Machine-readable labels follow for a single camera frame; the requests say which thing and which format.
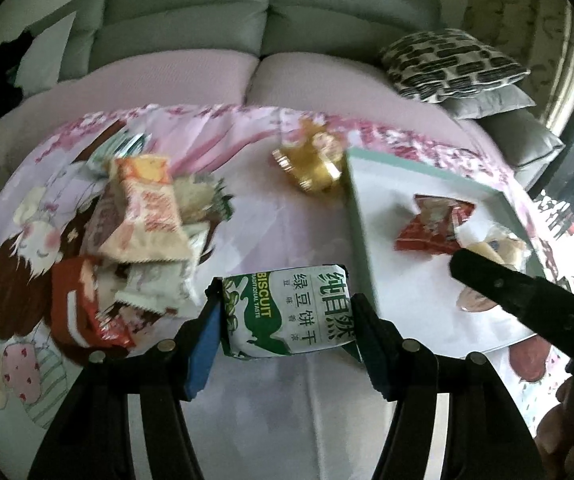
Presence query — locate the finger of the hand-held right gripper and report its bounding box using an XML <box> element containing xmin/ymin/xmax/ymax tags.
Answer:
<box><xmin>448</xmin><ymin>248</ymin><xmax>574</xmax><ymax>356</ymax></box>

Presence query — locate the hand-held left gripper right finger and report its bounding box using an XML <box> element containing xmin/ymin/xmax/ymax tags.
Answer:
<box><xmin>349</xmin><ymin>294</ymin><xmax>542</xmax><ymax>480</ymax></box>

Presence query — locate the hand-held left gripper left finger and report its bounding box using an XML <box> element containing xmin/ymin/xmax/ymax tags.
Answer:
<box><xmin>27</xmin><ymin>277</ymin><xmax>225</xmax><ymax>480</ymax></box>

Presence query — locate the pale pink snack packet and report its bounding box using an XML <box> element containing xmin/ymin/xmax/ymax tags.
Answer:
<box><xmin>456</xmin><ymin>286</ymin><xmax>492</xmax><ymax>314</ymax></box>

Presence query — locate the round cracker clear packet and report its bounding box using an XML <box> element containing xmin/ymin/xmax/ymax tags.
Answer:
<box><xmin>467</xmin><ymin>237</ymin><xmax>530</xmax><ymax>268</ymax></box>

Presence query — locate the green white biscuit packet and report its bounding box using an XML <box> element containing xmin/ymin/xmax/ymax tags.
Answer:
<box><xmin>219</xmin><ymin>262</ymin><xmax>362</xmax><ymax>361</ymax></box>

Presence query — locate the red snack packet white picture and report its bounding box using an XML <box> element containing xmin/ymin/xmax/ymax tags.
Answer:
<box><xmin>393</xmin><ymin>194</ymin><xmax>478</xmax><ymax>257</ymax></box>

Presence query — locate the red striped snack packet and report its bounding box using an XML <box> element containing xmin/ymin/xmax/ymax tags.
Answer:
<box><xmin>49</xmin><ymin>256</ymin><xmax>136</xmax><ymax>356</ymax></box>

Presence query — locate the pile of assorted snack packets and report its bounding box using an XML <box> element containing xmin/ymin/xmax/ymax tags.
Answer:
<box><xmin>49</xmin><ymin>130</ymin><xmax>238</xmax><ymax>358</ymax></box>

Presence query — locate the white box with teal rim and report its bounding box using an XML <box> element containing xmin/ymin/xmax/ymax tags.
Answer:
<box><xmin>344</xmin><ymin>147</ymin><xmax>558</xmax><ymax>358</ymax></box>

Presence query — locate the gold foil snack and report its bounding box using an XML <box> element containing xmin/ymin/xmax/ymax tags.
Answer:
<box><xmin>272</xmin><ymin>127</ymin><xmax>348</xmax><ymax>193</ymax></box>

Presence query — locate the person's right hand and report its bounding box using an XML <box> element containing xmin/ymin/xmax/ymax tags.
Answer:
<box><xmin>534</xmin><ymin>375</ymin><xmax>574</xmax><ymax>480</ymax></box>

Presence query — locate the pink printed blanket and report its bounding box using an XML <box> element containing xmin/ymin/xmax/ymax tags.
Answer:
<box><xmin>0</xmin><ymin>102</ymin><xmax>568</xmax><ymax>480</ymax></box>

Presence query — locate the grey pillow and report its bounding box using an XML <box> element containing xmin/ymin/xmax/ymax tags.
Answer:
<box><xmin>447</xmin><ymin>82</ymin><xmax>538</xmax><ymax>121</ymax></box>

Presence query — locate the black white patterned pillow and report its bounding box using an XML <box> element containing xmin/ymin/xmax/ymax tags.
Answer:
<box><xmin>379</xmin><ymin>29</ymin><xmax>530</xmax><ymax>103</ymax></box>

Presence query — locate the pink sofa seat cover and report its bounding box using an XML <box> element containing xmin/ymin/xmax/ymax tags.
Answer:
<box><xmin>0</xmin><ymin>50</ymin><xmax>512</xmax><ymax>201</ymax></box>

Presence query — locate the grey sofa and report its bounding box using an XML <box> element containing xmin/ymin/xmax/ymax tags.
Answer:
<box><xmin>0</xmin><ymin>0</ymin><xmax>568</xmax><ymax>196</ymax></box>

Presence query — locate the metal window frame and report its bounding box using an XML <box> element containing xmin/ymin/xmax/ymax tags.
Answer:
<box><xmin>537</xmin><ymin>5</ymin><xmax>574</xmax><ymax>131</ymax></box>

